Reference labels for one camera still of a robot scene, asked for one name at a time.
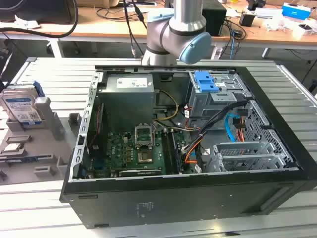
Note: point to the hard disk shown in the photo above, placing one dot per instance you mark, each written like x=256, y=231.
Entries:
x=19, y=109

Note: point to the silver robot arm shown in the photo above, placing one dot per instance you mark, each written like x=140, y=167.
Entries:
x=183, y=19

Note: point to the metal disk bay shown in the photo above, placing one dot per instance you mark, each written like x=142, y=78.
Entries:
x=198, y=106

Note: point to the black RAM slot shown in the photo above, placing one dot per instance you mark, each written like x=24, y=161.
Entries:
x=177, y=153
x=167, y=151

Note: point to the gray power supply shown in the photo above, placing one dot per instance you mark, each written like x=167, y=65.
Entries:
x=123, y=104

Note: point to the CPU socket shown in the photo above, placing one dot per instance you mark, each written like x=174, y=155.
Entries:
x=144, y=157

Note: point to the green motherboard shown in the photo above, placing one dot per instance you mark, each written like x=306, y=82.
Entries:
x=119, y=153

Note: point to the blue plastic carrier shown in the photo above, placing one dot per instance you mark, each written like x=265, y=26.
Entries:
x=204, y=81

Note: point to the black PC case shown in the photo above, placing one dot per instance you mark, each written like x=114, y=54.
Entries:
x=173, y=205

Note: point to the white power strip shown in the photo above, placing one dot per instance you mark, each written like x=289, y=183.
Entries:
x=217, y=53

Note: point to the metal drive cage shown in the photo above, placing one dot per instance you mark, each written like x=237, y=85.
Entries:
x=247, y=153

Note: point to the wooden desk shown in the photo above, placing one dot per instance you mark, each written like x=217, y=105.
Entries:
x=99, y=29

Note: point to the large black box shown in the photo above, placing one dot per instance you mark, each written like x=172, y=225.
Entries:
x=214, y=19

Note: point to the small black cube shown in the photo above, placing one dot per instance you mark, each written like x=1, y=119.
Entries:
x=246, y=19

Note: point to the blue and white box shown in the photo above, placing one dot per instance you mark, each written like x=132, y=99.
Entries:
x=296, y=10

